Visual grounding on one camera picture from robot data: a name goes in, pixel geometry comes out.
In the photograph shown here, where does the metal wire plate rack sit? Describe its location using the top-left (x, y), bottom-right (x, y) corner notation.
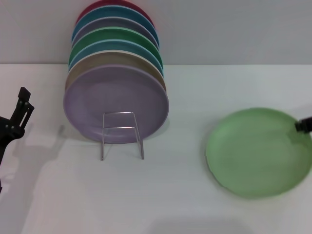
top-left (100, 111), bottom-right (145, 161)

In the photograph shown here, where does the light green plate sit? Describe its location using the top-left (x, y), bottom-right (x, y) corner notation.
top-left (204, 107), bottom-right (312, 200)

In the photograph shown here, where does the light blue plate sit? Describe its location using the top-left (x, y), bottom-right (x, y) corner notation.
top-left (68, 39), bottom-right (164, 74)

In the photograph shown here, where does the dark red plate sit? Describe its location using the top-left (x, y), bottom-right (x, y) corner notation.
top-left (77, 0), bottom-right (156, 29)

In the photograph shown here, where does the teal blue plate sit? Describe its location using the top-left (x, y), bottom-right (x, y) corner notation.
top-left (71, 6), bottom-right (160, 47)

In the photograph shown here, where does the grey purple plate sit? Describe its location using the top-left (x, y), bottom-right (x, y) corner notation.
top-left (71, 17), bottom-right (160, 49)

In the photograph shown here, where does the dark green plate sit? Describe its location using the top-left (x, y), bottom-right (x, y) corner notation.
top-left (68, 27), bottom-right (163, 65)

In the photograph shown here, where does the beige plate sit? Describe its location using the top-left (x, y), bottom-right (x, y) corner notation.
top-left (64, 50), bottom-right (167, 95)

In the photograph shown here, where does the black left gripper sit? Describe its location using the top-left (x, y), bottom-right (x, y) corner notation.
top-left (0, 87), bottom-right (35, 164)

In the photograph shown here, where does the lilac plate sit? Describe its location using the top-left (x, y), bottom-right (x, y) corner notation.
top-left (62, 64), bottom-right (170, 144)

